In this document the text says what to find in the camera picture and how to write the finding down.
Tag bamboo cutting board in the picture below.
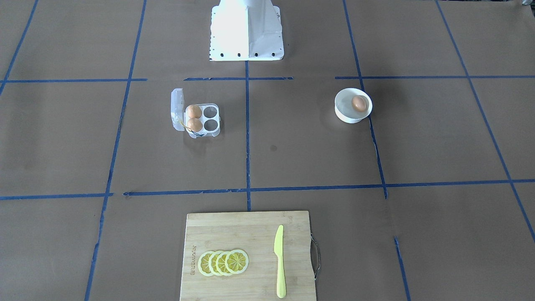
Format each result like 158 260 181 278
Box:
179 210 317 301

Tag white round bowl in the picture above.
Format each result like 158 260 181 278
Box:
334 88 373 124

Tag yellow plastic knife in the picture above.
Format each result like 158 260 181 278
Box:
273 224 287 299

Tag clear plastic egg box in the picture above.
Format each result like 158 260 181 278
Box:
170 88 221 138

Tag brown egg in box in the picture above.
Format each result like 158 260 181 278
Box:
186 105 203 119
186 118 203 132

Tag brown egg from bowl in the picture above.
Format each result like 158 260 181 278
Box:
351 95 368 112

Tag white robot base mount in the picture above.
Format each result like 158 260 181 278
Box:
209 0 285 61

